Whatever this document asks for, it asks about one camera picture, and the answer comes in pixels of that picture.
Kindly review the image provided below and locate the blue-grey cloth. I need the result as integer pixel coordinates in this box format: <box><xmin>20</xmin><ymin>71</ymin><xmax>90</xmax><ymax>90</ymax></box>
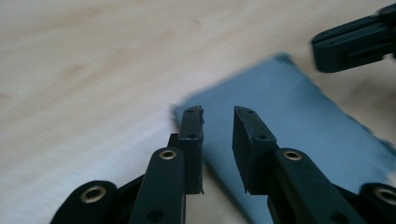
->
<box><xmin>169</xmin><ymin>51</ymin><xmax>396</xmax><ymax>224</ymax></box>

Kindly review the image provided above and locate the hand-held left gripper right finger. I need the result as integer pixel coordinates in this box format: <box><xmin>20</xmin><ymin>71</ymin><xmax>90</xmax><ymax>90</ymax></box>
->
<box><xmin>232</xmin><ymin>105</ymin><xmax>369</xmax><ymax>224</ymax></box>

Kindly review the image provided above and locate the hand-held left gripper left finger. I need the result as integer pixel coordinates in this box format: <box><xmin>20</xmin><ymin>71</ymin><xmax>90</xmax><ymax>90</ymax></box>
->
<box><xmin>128</xmin><ymin>105</ymin><xmax>205</xmax><ymax>224</ymax></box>

